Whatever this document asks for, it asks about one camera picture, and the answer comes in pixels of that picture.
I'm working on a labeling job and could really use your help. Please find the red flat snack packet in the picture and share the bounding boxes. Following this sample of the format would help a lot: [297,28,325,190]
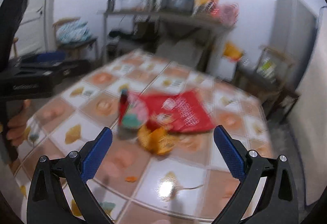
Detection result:
[119,90,214,133]

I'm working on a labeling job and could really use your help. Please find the grey refrigerator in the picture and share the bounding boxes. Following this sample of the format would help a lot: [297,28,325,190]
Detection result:
[269,0,318,89]

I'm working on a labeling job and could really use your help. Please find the white cabinet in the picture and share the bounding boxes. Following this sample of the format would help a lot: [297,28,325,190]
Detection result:
[206,56,237,82]

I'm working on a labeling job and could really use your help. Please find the wooden chair black seat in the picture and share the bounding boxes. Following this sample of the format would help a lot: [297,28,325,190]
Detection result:
[232,45,295,119]

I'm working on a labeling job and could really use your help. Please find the white panel door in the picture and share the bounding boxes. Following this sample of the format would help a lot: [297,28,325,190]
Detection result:
[15,0,46,56]

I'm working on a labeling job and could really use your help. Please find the orange snack wrapper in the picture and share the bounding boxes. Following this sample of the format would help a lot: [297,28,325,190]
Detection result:
[138,125,178,156]

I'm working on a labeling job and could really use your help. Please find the floral tile-pattern tablecloth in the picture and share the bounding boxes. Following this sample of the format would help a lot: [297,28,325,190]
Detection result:
[11,51,273,223]

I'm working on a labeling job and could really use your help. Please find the long wooden side table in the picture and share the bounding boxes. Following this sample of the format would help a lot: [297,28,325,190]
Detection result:
[97,10,235,72]

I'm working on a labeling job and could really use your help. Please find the clear glass bowl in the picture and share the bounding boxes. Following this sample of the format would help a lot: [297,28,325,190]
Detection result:
[119,0,141,11]

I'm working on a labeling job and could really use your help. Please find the person's left hand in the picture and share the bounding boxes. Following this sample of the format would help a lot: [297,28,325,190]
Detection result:
[6,99,31,147]

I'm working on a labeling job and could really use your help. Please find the pink red plastic bags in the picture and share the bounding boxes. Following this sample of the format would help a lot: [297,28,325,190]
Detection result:
[195,0,239,27]

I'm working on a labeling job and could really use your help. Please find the orange plastic bag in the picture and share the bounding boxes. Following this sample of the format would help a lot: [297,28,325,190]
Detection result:
[223,41,243,61]

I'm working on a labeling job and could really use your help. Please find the chair with patterned cushion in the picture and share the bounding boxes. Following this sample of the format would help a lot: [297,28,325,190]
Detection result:
[52,17,99,60]

